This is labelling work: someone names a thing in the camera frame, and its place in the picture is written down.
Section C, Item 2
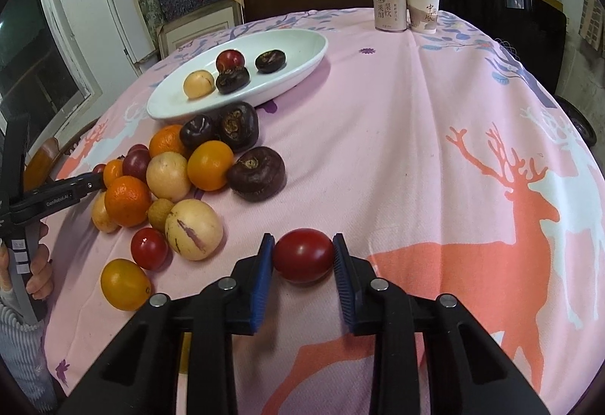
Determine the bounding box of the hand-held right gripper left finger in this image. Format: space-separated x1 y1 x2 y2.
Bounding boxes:
57 233 276 415

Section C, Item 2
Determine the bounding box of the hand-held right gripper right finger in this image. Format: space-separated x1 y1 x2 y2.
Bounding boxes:
332 233 551 415

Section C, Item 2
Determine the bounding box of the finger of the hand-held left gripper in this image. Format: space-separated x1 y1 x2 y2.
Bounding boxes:
9 173 109 226

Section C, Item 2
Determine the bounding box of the small orange mandarin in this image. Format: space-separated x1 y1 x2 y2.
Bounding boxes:
102 159 124 189

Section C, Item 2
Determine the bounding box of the dark red apple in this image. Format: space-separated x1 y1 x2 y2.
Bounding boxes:
122 150 152 182

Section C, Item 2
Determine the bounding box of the yellow pear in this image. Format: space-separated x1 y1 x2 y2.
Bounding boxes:
146 152 192 202

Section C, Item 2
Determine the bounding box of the white oval plate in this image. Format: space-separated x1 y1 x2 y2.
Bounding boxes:
146 28 329 123

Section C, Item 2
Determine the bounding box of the person's left forearm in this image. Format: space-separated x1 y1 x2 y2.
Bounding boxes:
0 297 64 413

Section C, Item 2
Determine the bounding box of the person's left hand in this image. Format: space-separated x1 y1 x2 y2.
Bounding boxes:
0 223 55 299

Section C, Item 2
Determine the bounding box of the wooden chair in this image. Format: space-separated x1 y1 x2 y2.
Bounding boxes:
23 136 64 194

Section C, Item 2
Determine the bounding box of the purple-striped pepino melon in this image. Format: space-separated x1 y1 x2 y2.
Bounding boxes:
165 200 224 261

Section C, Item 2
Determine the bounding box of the small tan longan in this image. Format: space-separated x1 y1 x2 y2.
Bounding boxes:
148 198 175 231

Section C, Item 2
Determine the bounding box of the large water chestnut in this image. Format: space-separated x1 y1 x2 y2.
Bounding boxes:
226 147 287 202

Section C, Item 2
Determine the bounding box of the white framed window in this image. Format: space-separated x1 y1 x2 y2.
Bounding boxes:
0 0 102 127

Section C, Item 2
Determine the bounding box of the oval orange kumquat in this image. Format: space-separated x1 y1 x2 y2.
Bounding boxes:
188 140 236 192

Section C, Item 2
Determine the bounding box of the dark purple plum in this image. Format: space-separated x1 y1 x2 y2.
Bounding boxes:
180 114 219 151

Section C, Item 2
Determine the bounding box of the pink deer print tablecloth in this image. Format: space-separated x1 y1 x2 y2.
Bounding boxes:
45 8 605 415

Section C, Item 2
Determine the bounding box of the pale yellow round fruit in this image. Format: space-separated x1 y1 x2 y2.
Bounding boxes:
183 70 216 99

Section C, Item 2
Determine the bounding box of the white board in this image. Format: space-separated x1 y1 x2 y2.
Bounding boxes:
99 0 159 63

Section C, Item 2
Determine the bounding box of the pale drink can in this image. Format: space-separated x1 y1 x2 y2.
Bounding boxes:
374 0 408 32

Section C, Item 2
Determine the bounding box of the white paper cup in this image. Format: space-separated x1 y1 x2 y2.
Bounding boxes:
405 0 441 34

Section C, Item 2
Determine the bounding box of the black flat panel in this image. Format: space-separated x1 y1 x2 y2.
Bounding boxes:
410 0 568 97

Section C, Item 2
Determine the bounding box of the cardboard picture frame box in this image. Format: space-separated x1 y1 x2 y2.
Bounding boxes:
157 0 245 59

